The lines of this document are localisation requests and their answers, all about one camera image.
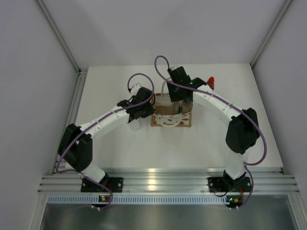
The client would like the canvas bag with strawberry print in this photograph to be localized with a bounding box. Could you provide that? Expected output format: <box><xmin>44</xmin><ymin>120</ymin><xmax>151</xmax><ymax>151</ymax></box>
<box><xmin>151</xmin><ymin>81</ymin><xmax>193</xmax><ymax>127</ymax></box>

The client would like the clear plastic sachet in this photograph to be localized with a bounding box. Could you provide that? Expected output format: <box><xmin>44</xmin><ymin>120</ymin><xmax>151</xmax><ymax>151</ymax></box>
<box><xmin>173</xmin><ymin>101</ymin><xmax>183</xmax><ymax>114</ymax></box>

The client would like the aluminium frame post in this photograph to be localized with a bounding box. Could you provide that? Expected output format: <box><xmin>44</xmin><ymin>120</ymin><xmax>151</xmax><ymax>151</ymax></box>
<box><xmin>34</xmin><ymin>0</ymin><xmax>81</xmax><ymax>73</ymax></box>
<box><xmin>250</xmin><ymin>0</ymin><xmax>294</xmax><ymax>69</ymax></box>

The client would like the right aluminium frame post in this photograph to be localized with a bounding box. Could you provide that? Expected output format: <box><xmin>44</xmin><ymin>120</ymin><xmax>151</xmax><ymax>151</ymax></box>
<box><xmin>250</xmin><ymin>0</ymin><xmax>294</xmax><ymax>69</ymax></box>

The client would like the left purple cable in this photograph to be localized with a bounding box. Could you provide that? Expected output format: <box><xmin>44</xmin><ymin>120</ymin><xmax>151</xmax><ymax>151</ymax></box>
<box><xmin>55</xmin><ymin>73</ymin><xmax>155</xmax><ymax>210</ymax></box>

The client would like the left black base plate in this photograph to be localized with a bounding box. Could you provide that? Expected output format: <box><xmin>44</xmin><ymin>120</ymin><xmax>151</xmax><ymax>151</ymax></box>
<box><xmin>81</xmin><ymin>177</ymin><xmax>124</xmax><ymax>193</ymax></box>

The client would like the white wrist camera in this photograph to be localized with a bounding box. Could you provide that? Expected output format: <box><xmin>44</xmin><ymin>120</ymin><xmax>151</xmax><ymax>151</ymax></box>
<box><xmin>170</xmin><ymin>66</ymin><xmax>179</xmax><ymax>71</ymax></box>
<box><xmin>132</xmin><ymin>83</ymin><xmax>141</xmax><ymax>88</ymax></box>

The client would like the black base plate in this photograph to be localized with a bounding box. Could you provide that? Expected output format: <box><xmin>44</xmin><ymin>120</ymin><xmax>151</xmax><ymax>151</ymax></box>
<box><xmin>208</xmin><ymin>177</ymin><xmax>251</xmax><ymax>193</ymax></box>
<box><xmin>81</xmin><ymin>177</ymin><xmax>124</xmax><ymax>193</ymax></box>

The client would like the left aluminium frame post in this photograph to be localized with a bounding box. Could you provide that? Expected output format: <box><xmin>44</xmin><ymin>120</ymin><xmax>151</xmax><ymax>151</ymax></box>
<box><xmin>34</xmin><ymin>0</ymin><xmax>81</xmax><ymax>73</ymax></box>

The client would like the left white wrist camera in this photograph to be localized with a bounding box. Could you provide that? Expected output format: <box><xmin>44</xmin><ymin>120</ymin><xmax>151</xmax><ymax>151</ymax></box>
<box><xmin>132</xmin><ymin>83</ymin><xmax>141</xmax><ymax>88</ymax></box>

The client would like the aluminium mounting rail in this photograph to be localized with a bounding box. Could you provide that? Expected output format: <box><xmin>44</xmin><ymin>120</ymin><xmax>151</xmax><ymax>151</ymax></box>
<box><xmin>38</xmin><ymin>168</ymin><xmax>299</xmax><ymax>195</ymax></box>

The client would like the white slotted cable duct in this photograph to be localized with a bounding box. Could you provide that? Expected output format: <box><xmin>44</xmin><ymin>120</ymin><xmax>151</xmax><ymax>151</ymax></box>
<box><xmin>47</xmin><ymin>195</ymin><xmax>229</xmax><ymax>205</ymax></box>

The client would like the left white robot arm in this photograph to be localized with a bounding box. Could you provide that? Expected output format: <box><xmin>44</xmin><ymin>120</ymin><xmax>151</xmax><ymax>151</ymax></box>
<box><xmin>58</xmin><ymin>87</ymin><xmax>155</xmax><ymax>192</ymax></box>

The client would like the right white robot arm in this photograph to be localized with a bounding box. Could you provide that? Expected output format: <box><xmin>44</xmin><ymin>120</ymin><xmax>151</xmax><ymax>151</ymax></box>
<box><xmin>167</xmin><ymin>66</ymin><xmax>260</xmax><ymax>192</ymax></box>

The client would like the translucent bottle with black cap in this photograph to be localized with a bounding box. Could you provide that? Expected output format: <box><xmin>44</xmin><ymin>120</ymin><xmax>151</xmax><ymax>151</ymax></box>
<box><xmin>129</xmin><ymin>119</ymin><xmax>141</xmax><ymax>131</ymax></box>

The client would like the red bottle with red cap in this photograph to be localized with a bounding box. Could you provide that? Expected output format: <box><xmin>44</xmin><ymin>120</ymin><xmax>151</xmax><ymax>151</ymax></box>
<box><xmin>207</xmin><ymin>77</ymin><xmax>214</xmax><ymax>90</ymax></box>

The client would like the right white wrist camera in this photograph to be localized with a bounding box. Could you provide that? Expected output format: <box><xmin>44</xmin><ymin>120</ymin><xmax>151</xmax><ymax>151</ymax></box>
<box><xmin>170</xmin><ymin>66</ymin><xmax>179</xmax><ymax>71</ymax></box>

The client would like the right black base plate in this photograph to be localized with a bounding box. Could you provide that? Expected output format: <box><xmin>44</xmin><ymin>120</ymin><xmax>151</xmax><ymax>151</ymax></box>
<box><xmin>208</xmin><ymin>177</ymin><xmax>251</xmax><ymax>193</ymax></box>

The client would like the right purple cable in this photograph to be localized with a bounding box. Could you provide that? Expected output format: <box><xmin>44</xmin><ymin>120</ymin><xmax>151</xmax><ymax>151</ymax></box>
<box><xmin>154</xmin><ymin>56</ymin><xmax>267</xmax><ymax>207</ymax></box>

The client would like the purple cable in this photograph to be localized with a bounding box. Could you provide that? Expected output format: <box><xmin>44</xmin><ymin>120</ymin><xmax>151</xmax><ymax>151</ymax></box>
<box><xmin>154</xmin><ymin>56</ymin><xmax>267</xmax><ymax>207</ymax></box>
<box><xmin>55</xmin><ymin>73</ymin><xmax>155</xmax><ymax>210</ymax></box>

